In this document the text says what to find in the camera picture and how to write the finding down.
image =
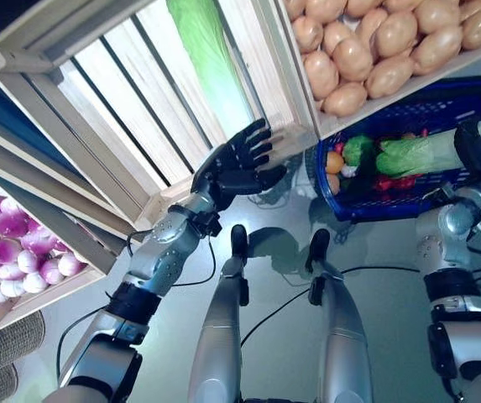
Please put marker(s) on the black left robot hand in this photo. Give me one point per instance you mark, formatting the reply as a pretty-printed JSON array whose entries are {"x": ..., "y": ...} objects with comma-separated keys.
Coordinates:
[{"x": 231, "y": 172}]

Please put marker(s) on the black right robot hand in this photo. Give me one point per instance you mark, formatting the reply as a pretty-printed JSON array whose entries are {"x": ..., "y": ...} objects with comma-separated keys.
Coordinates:
[{"x": 473, "y": 149}]

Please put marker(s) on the green white napa cabbage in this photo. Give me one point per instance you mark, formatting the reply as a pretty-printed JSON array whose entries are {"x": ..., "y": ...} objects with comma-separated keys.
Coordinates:
[
  {"x": 202, "y": 42},
  {"x": 416, "y": 153}
]

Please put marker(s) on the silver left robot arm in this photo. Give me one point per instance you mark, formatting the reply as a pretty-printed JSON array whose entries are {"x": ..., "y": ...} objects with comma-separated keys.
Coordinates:
[{"x": 168, "y": 247}]

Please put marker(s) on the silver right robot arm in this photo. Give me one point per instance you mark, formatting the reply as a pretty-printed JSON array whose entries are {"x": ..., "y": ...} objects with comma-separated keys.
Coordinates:
[{"x": 454, "y": 218}]

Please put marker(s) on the blue plastic shopping basket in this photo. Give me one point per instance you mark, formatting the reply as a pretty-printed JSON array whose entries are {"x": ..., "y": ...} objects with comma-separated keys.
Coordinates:
[{"x": 433, "y": 107}]

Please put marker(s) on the black left robot foot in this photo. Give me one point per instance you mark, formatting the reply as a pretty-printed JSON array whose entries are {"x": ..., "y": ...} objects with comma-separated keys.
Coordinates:
[{"x": 238, "y": 239}]

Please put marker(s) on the black robot foot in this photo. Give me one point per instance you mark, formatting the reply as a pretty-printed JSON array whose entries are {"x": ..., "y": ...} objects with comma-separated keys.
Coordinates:
[
  {"x": 238, "y": 239},
  {"x": 317, "y": 247}
]

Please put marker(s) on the bright red toy pepper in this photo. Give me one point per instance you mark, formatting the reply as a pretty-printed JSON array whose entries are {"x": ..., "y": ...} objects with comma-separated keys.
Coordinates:
[{"x": 406, "y": 181}]

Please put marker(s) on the red toy tomato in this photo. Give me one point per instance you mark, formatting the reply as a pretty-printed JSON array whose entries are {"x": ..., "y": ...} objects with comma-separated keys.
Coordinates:
[{"x": 385, "y": 182}]

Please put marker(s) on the tan toy potato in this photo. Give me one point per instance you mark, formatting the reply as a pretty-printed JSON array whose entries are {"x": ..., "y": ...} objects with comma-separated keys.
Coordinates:
[{"x": 333, "y": 184}]

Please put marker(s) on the orange toy fruit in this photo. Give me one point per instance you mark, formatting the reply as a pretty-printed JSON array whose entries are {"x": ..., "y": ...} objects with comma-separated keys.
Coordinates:
[{"x": 334, "y": 161}]

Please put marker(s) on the wooden potato crate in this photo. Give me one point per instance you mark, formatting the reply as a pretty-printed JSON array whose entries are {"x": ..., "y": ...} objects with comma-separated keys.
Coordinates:
[{"x": 328, "y": 126}]

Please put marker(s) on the black right robot foot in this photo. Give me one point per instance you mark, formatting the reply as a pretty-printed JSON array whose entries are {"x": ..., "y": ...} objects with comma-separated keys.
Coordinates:
[{"x": 317, "y": 247}]

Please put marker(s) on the green toy lettuce head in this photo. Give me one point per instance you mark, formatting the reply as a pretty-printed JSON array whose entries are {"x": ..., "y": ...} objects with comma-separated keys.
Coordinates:
[{"x": 357, "y": 149}]

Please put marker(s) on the white toy garlic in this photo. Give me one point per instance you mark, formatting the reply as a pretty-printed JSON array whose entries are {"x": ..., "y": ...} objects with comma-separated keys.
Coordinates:
[{"x": 349, "y": 170}]

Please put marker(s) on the pale wooden slatted crate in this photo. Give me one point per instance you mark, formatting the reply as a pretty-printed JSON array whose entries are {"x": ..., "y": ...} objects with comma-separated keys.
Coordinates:
[{"x": 110, "y": 84}]

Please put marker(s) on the wooden turnip crate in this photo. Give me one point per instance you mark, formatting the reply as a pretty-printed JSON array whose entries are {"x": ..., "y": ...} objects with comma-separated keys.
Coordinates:
[{"x": 95, "y": 270}]

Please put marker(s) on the wooden display rack frame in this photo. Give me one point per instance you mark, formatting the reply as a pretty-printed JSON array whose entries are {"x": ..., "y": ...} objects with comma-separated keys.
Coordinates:
[{"x": 55, "y": 189}]

